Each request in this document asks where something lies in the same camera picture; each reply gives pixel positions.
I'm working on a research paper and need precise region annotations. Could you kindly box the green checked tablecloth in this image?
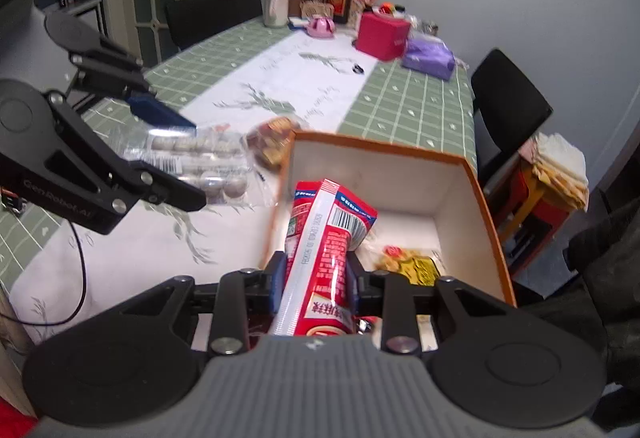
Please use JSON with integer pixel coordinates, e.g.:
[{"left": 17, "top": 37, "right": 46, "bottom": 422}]
[{"left": 0, "top": 15, "right": 478, "bottom": 319}]

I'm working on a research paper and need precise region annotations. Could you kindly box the yellow noodle snack packet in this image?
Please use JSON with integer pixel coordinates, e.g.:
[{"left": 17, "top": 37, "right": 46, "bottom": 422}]
[{"left": 367, "top": 243, "right": 443, "bottom": 289}]

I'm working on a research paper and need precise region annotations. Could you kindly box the stack of folded cloths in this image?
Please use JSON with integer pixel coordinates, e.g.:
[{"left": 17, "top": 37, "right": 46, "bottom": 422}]
[{"left": 520, "top": 133, "right": 591, "bottom": 211}]

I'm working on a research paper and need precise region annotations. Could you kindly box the dark clothing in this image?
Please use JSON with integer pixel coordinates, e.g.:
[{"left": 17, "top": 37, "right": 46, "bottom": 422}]
[{"left": 510, "top": 198, "right": 640, "bottom": 438}]

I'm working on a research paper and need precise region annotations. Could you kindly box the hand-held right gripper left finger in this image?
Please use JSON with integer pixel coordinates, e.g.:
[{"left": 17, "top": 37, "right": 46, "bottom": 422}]
[{"left": 97, "top": 252, "right": 288, "bottom": 356}]

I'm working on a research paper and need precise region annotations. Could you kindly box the orange cardboard box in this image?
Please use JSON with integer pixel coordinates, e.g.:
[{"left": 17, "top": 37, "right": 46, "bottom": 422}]
[{"left": 257, "top": 130, "right": 517, "bottom": 354}]

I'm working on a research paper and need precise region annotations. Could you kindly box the black chair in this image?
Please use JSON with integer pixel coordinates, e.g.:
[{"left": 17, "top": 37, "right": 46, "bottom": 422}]
[
  {"left": 165, "top": 0, "right": 265, "bottom": 52},
  {"left": 470, "top": 48, "right": 555, "bottom": 189}
]

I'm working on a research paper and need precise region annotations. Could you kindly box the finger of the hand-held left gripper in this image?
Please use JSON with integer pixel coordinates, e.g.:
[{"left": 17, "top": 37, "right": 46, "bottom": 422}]
[
  {"left": 0, "top": 92, "right": 207, "bottom": 235},
  {"left": 64, "top": 36, "right": 197, "bottom": 129}
]

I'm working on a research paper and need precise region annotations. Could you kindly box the pink box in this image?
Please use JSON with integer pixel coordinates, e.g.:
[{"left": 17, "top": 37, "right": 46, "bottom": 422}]
[{"left": 356, "top": 12, "right": 412, "bottom": 62}]

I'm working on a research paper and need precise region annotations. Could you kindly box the clear packet of fried snacks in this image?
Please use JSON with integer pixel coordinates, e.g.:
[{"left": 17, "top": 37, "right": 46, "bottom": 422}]
[{"left": 242, "top": 115, "right": 306, "bottom": 171}]

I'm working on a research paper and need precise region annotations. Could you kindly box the black cable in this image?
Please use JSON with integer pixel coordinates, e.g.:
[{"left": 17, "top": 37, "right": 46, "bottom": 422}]
[{"left": 0, "top": 218, "right": 88, "bottom": 326}]

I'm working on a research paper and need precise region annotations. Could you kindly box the pink round container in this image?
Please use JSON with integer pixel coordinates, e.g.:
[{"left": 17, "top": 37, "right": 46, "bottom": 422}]
[{"left": 306, "top": 16, "right": 337, "bottom": 39}]

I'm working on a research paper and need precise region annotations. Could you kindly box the purple tissue packet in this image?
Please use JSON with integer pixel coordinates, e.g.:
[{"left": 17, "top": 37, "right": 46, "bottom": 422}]
[{"left": 401, "top": 38, "right": 457, "bottom": 81}]

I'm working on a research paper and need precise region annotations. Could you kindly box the small brown woven box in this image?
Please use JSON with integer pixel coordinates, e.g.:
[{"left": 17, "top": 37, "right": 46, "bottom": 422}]
[{"left": 300, "top": 0, "right": 335, "bottom": 21}]

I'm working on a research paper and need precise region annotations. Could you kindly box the white printed table runner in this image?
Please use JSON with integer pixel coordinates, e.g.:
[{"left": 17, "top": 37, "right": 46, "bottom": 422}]
[{"left": 10, "top": 35, "right": 381, "bottom": 349}]

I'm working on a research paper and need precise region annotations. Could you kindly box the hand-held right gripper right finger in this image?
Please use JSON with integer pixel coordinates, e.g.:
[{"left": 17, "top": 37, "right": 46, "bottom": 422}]
[{"left": 345, "top": 250, "right": 531, "bottom": 354}]

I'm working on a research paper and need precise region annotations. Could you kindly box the red cloth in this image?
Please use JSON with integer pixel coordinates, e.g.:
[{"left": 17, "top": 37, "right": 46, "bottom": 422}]
[{"left": 0, "top": 398, "right": 38, "bottom": 438}]

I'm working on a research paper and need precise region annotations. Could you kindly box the red cracker packet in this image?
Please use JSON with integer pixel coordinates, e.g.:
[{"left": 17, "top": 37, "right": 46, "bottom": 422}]
[{"left": 270, "top": 178, "right": 379, "bottom": 339}]

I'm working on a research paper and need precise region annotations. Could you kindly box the clear packet of round sweets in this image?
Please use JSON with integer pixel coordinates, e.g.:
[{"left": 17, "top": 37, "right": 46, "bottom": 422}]
[{"left": 107, "top": 123, "right": 273, "bottom": 209}]

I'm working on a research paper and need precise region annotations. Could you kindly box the red wooden stool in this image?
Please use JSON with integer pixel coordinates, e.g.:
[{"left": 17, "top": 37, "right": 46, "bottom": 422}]
[{"left": 495, "top": 153, "right": 571, "bottom": 279}]

